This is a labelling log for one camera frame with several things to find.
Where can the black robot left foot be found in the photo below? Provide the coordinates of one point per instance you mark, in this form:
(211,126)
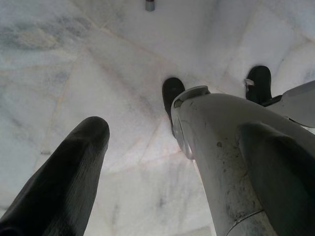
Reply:
(171,92)

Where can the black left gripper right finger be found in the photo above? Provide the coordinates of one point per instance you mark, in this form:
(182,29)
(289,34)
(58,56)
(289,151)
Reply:
(283,177)

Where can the black robot foot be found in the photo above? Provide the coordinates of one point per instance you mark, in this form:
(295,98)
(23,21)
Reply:
(171,92)
(258,82)

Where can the metal furniture leg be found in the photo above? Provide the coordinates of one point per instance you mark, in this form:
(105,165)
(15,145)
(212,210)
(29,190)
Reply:
(150,5)

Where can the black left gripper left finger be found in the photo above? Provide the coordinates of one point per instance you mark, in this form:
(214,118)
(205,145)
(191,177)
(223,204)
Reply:
(61,177)

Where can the grey robot right leg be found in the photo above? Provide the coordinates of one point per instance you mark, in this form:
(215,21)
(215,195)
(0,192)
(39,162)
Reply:
(299,100)

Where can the black robot right foot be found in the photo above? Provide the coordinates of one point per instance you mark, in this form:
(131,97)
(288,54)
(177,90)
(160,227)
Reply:
(258,82)

